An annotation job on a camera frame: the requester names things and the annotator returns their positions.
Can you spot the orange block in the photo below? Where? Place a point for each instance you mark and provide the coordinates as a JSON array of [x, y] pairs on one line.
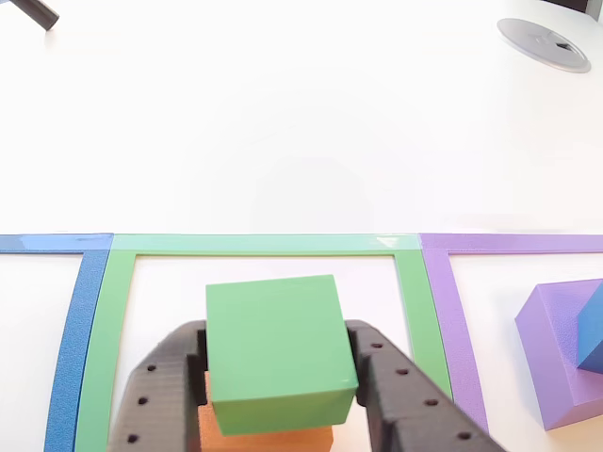
[[282, 442]]

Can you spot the green block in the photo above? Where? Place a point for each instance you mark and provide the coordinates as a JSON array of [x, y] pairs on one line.
[[278, 329]]

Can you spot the small blue cube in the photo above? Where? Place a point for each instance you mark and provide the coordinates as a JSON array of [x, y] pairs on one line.
[[593, 334]]

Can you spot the purple flat block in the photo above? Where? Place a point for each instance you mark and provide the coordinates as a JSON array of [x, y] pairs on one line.
[[546, 339]]

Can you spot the thin black rod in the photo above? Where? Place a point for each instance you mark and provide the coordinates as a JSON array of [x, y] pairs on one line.
[[35, 11]]

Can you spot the green square frame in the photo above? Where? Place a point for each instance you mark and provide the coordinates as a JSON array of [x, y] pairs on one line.
[[101, 353]]

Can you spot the purple square frame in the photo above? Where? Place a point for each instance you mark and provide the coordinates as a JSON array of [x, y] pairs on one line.
[[452, 329]]

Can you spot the blue square frame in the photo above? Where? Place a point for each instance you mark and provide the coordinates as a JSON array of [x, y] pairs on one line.
[[75, 353]]

